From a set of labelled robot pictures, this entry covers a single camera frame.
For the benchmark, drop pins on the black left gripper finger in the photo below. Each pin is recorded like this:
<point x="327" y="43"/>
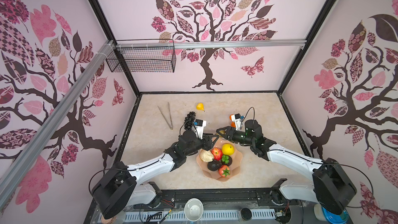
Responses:
<point x="211" y="145"/>
<point x="213" y="136"/>

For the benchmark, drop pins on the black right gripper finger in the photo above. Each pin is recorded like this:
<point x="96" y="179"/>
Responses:
<point x="221" y="130"/>
<point x="222" y="136"/>

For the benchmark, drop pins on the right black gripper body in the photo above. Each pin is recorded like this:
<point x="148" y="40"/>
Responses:
<point x="238" y="137"/>

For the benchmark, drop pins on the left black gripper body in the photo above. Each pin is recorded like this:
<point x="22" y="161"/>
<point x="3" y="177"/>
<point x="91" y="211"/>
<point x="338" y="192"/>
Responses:
<point x="204" y="143"/>

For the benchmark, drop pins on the red apple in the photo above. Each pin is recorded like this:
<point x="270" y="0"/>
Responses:
<point x="217" y="153"/>

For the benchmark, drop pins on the cream white pear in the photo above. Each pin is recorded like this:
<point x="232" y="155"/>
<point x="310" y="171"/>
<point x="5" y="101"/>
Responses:
<point x="206" y="156"/>

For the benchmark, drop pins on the large yellow lemon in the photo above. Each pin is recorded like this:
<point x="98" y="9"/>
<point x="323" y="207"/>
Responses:
<point x="228" y="149"/>

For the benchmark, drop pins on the dark purple mangosteen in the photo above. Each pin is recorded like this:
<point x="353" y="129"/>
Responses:
<point x="226" y="160"/>

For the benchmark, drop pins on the dark avocado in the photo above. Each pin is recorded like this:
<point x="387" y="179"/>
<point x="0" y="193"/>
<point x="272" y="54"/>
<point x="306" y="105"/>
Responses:
<point x="214" y="165"/>

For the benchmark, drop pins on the red strawberry fruit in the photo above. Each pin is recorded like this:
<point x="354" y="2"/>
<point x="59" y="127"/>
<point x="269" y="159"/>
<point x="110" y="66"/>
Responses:
<point x="224" y="171"/>

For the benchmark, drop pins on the pink scalloped fruit bowl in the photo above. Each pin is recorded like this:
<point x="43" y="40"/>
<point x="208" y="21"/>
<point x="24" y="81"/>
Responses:
<point x="234" y="167"/>

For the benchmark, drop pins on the orange tangerine pair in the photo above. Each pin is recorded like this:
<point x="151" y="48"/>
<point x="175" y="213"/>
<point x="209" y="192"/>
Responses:
<point x="232" y="118"/>

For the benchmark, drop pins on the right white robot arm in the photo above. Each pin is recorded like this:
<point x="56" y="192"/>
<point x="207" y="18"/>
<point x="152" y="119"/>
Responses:
<point x="329" y="184"/>

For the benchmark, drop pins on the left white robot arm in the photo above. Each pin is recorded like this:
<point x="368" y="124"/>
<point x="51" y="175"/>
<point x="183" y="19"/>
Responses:
<point x="123" y="185"/>

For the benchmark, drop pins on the dark purple grape bunch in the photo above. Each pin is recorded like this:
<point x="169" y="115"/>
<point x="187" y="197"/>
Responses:
<point x="189" y="121"/>

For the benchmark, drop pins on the small yellow lemon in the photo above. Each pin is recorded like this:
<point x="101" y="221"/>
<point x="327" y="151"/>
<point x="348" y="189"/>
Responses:
<point x="200" y="107"/>

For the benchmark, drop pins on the silver metal tongs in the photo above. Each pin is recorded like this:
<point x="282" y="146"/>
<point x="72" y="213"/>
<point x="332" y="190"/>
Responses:
<point x="168" y="119"/>

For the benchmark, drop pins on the white cup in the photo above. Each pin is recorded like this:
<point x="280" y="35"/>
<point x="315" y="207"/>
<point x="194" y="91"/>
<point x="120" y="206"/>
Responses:
<point x="193" y="210"/>

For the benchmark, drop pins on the black round cap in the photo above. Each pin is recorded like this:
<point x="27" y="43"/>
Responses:
<point x="246" y="214"/>

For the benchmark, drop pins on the blue lidded container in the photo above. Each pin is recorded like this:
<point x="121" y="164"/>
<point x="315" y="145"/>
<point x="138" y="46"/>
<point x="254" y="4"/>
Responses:
<point x="326" y="216"/>

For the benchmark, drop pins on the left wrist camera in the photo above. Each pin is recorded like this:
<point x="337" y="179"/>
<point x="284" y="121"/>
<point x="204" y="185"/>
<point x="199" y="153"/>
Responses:
<point x="199" y="126"/>

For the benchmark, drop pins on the aluminium rail back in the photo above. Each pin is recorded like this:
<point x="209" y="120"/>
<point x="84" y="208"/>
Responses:
<point x="214" y="44"/>

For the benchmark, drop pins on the aluminium rail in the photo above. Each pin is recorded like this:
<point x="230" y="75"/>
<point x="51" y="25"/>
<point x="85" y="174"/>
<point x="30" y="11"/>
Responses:
<point x="28" y="156"/>
<point x="214" y="44"/>

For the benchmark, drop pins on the black wire basket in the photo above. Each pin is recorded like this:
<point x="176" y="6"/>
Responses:
<point x="143" y="56"/>

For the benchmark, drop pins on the aluminium rail left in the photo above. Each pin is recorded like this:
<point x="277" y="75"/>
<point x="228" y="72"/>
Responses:
<point x="28" y="156"/>

